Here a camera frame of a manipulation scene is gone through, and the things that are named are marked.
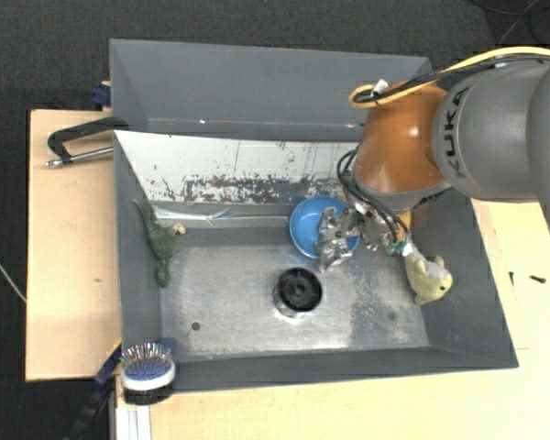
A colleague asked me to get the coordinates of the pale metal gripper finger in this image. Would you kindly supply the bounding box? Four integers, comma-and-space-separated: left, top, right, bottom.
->
318, 232, 361, 273
317, 206, 352, 246

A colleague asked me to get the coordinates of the blue bowl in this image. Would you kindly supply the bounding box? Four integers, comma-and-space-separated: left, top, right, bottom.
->
288, 195, 362, 259

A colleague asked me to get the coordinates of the black round ribbed disc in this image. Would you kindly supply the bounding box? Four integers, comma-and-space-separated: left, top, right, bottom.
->
272, 267, 325, 315

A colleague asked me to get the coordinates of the yellow toy bear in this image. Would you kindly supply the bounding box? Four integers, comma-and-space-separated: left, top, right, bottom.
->
403, 250, 454, 306

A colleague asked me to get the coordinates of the grey metal bin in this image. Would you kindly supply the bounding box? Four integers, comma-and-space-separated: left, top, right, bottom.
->
108, 38, 520, 391

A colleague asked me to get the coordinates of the green toy dinosaur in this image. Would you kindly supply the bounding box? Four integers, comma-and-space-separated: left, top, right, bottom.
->
132, 198, 187, 288

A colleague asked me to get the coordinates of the blue and white hairbrush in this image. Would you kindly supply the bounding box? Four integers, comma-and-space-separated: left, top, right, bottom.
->
118, 341, 178, 405

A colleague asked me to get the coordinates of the pale wood board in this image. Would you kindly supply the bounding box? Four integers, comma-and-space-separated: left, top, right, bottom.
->
25, 109, 123, 382

